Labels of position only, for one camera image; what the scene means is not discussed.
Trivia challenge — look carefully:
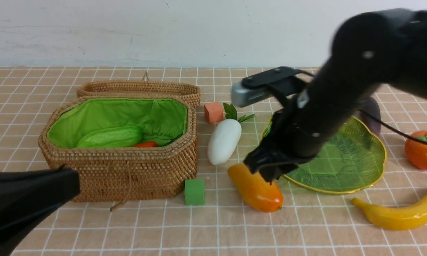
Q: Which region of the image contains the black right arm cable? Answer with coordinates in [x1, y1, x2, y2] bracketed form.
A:
[356, 108, 427, 148]

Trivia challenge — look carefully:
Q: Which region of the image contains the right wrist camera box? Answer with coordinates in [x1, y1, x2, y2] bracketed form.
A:
[230, 66, 308, 108]

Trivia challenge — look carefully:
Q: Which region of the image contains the green toy cucumber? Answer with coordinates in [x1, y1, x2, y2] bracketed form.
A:
[76, 126, 143, 148]

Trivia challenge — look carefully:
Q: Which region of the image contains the orange foam cube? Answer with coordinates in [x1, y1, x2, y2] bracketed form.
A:
[204, 102, 224, 123]

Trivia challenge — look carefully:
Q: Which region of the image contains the green foam cube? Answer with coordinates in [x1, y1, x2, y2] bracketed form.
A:
[184, 179, 205, 206]

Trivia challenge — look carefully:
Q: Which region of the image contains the green leaf-shaped glass plate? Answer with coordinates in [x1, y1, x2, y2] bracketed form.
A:
[261, 114, 387, 195]

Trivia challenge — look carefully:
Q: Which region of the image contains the orange toy persimmon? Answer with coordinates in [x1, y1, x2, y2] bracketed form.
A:
[405, 130, 427, 170]

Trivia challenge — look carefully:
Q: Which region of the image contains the purple toy eggplant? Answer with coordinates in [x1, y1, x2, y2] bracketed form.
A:
[355, 97, 381, 137]

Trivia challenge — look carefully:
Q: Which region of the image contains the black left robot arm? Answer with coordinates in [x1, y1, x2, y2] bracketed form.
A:
[0, 165, 80, 256]

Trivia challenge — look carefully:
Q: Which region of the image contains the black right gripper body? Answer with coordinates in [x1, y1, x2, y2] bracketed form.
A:
[243, 107, 320, 183]

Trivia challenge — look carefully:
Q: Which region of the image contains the white toy radish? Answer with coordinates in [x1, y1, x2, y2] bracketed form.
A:
[207, 102, 255, 166]

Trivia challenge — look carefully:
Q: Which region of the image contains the orange toy carrot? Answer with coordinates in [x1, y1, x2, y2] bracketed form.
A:
[132, 141, 158, 148]

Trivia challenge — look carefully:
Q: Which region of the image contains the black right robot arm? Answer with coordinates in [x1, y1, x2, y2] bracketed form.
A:
[232, 9, 427, 182]

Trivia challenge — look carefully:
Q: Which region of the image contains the orange yellow toy mango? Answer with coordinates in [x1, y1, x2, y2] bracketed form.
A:
[227, 162, 284, 213]

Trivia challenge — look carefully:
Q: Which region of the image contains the woven wicker basket lid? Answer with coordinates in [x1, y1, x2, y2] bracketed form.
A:
[76, 72, 201, 108]

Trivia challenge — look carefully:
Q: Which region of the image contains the woven wicker basket green lining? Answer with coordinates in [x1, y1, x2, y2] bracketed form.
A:
[38, 95, 198, 203]

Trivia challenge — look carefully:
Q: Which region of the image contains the yellow toy banana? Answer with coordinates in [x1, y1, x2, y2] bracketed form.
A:
[351, 194, 427, 230]

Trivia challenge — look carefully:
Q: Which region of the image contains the beige checkered tablecloth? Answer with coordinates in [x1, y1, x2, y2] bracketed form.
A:
[0, 66, 427, 256]

